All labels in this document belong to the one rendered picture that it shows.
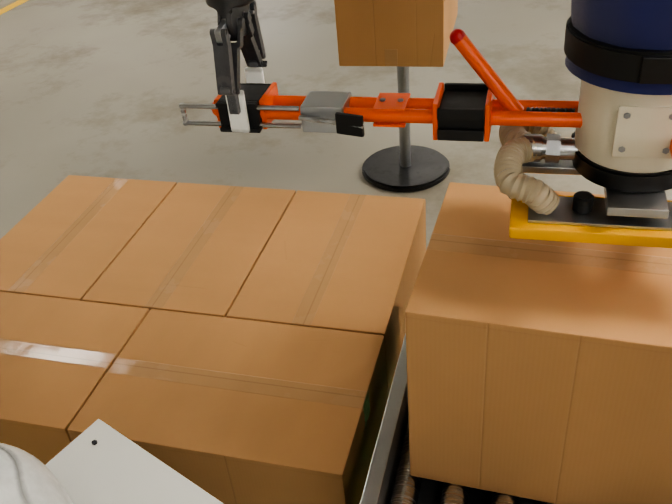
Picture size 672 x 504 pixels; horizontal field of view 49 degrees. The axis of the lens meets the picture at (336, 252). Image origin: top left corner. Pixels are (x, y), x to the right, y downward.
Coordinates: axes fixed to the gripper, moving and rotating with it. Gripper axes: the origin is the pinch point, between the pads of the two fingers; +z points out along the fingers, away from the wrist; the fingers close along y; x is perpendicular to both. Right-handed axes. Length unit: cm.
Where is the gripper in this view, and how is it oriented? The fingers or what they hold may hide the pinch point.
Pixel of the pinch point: (248, 104)
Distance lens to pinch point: 122.8
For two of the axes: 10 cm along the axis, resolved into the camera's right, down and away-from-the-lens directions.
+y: 2.5, -5.8, 7.7
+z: 0.8, 8.1, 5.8
